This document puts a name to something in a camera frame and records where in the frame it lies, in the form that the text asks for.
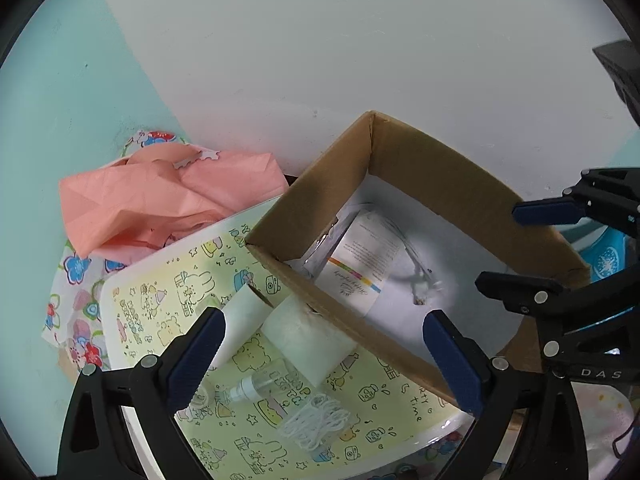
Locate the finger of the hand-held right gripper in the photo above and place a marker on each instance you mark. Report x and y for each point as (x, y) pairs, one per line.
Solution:
(545, 211)
(520, 292)

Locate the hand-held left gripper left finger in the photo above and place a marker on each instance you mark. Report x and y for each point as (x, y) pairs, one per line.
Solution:
(200, 355)

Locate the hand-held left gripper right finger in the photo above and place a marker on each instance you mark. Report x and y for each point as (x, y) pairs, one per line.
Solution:
(452, 365)

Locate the white tape roll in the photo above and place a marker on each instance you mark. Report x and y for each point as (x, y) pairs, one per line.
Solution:
(240, 325)

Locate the brown cardboard box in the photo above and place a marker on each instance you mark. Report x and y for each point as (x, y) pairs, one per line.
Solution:
(440, 160)

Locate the white paper sheet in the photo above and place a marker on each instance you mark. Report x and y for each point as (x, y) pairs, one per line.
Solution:
(475, 285)

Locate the pale blanket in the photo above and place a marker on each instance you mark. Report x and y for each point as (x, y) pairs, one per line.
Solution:
(605, 415)

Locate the clear spray bottle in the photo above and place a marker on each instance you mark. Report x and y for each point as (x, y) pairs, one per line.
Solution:
(270, 375)

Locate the blue snowflake print bag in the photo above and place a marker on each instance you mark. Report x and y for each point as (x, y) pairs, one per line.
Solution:
(607, 260)

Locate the white paper roll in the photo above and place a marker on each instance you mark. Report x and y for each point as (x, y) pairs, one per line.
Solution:
(310, 345)

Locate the bundle of white elastic bands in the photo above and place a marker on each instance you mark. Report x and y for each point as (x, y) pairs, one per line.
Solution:
(315, 422)

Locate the floral printed cloth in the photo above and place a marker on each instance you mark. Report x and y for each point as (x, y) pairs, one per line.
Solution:
(75, 305)

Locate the rainbow stripe leaflet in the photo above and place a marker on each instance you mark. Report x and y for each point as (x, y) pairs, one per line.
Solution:
(360, 265)

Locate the pink plastic bag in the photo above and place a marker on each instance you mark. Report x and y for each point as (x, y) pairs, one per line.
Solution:
(150, 195)

